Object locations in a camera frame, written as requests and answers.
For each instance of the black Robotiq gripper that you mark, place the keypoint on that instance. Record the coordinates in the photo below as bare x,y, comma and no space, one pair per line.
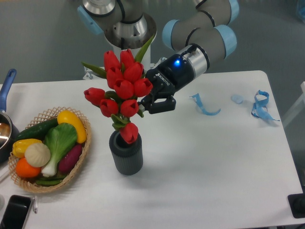
167,78

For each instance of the red tulip bouquet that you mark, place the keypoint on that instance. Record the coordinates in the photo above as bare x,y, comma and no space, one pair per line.
127,81

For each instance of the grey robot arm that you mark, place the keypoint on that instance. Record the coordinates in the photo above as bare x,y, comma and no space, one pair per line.
198,42

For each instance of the dark grey ribbed vase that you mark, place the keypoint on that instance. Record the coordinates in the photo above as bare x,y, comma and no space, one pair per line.
128,158

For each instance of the blue curved tape strip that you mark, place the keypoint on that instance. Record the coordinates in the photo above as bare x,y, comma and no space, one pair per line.
198,101

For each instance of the small pale blue cap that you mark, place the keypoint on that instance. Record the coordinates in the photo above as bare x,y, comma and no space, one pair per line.
237,99

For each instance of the blue tangled ribbon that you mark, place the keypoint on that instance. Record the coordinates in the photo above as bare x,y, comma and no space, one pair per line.
259,109

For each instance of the yellow squash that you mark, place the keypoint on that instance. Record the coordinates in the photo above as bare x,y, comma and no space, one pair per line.
69,117

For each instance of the green bok choy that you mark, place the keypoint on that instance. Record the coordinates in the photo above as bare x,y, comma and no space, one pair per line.
59,140

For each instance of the purple sweet potato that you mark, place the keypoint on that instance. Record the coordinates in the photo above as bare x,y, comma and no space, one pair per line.
70,160

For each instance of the green cucumber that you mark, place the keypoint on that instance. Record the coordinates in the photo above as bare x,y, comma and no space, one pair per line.
37,131

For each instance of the green pea pods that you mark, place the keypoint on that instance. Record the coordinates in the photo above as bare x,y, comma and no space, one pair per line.
49,181

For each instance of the yellow bell pepper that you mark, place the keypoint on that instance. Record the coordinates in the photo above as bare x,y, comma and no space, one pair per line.
20,146

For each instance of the black device at edge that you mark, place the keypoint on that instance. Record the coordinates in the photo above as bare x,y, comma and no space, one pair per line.
297,205

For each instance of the orange fruit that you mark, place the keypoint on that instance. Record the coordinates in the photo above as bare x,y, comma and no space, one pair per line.
25,170

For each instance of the small clear pen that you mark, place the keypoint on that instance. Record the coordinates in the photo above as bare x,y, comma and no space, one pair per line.
35,204

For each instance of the black smartphone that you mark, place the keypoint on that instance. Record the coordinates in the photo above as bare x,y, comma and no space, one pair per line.
16,212

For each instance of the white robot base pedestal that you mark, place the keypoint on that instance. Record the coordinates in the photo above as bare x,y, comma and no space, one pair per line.
133,36

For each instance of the blue handled saucepan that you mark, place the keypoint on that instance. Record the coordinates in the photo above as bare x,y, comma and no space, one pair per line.
8,131

